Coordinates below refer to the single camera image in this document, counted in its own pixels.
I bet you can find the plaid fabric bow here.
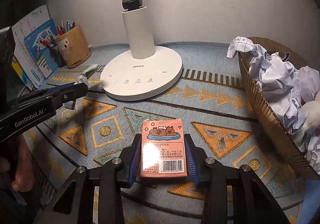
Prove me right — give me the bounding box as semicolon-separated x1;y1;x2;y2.
63;63;100;110

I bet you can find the paper ball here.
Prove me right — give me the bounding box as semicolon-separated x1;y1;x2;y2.
249;53;308;134
300;135;320;174
298;66;320;102

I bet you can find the pink card box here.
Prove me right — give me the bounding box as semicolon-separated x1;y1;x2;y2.
140;119;187;178

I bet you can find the large paper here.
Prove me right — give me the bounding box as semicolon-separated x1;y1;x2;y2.
227;36;267;59

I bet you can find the left hand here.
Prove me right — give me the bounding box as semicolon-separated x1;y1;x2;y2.
11;135;34;192

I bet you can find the yellow cover book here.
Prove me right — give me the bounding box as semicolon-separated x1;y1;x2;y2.
11;60;35;91

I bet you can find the black mesh pen holder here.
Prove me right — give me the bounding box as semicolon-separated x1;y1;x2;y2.
48;43;66;68

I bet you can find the brown cardboard pen holder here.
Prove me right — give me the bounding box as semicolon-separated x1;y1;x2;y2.
55;25;91;68

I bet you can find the brown ribbed bowl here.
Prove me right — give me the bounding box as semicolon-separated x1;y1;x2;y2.
227;36;319;178

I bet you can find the blue patterned table mat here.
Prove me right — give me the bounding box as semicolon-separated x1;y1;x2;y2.
24;42;304;223

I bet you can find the white desk lamp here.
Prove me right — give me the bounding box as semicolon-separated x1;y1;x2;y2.
100;0;182;101

